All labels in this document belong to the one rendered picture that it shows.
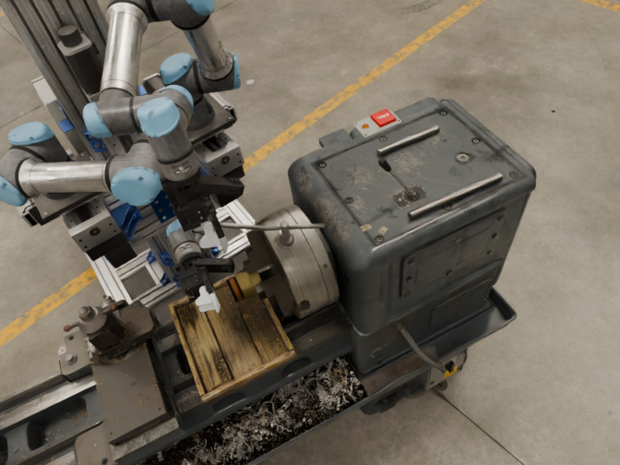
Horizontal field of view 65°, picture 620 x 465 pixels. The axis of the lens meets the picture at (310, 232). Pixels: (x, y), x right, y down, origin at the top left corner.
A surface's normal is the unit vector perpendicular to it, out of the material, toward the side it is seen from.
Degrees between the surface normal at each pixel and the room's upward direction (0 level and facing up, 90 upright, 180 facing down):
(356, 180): 0
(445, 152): 0
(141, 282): 0
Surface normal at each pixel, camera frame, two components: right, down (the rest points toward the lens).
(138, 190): -0.04, 0.79
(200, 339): -0.11, -0.61
